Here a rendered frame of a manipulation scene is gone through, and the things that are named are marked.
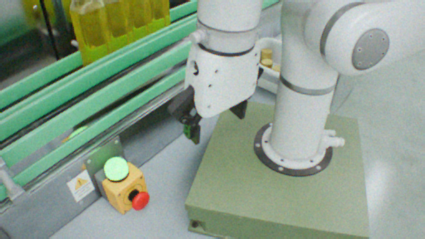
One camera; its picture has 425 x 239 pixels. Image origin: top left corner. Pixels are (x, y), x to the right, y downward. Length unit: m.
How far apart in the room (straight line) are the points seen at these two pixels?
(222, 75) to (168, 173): 0.35
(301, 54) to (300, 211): 0.25
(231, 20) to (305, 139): 0.28
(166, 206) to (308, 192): 0.27
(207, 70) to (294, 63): 0.16
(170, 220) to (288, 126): 0.28
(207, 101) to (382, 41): 0.23
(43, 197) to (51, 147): 0.09
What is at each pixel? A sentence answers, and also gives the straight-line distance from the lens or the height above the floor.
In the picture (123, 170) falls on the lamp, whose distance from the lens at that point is 0.59.
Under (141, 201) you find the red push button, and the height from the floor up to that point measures 0.80.
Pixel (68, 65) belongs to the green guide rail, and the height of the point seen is 0.95.
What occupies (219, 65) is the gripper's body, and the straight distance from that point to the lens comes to 0.38.
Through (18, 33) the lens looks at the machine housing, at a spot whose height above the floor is 1.01.
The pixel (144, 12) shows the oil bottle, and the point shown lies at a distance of 0.72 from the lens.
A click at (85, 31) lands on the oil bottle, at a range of 0.65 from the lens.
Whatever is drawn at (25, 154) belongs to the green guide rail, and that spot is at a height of 0.94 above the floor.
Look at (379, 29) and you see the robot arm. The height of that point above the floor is 1.14.
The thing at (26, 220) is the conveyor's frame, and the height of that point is 0.83.
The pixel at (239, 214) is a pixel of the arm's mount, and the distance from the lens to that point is 0.52.
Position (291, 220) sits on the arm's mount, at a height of 0.84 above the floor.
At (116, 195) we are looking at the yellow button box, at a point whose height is 0.82.
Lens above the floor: 1.28
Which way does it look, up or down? 41 degrees down
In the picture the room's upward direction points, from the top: straight up
